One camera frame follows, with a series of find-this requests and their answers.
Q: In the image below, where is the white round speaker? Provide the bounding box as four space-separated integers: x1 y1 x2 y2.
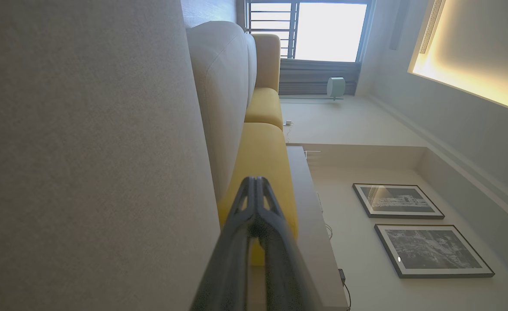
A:
326 77 346 101

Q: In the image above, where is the black framed monochrome picture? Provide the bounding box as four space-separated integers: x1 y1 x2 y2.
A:
352 183 445 219
374 224 495 279

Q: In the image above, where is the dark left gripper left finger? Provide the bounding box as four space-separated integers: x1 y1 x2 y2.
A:
191 176 258 311

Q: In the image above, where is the bright window with frame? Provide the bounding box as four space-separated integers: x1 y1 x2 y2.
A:
236 0 373 63

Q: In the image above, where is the light wooden ledge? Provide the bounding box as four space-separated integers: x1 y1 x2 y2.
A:
286 145 350 311

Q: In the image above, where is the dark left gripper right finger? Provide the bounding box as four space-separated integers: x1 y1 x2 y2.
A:
257 176 319 311

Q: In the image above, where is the linear ceiling air vent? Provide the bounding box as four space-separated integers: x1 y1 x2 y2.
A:
419 0 447 54

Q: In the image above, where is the black power adapter with cable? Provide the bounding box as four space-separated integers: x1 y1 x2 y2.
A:
338 269 352 311

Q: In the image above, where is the grey pleated blind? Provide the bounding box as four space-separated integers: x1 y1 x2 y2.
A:
278 58 361 96

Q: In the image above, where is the yellow sofa cushion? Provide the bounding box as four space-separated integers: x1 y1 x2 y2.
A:
244 88 284 131
217 122 300 266
252 34 281 93

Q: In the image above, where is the grey sofa seat cushion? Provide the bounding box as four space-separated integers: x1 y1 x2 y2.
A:
0 0 222 311

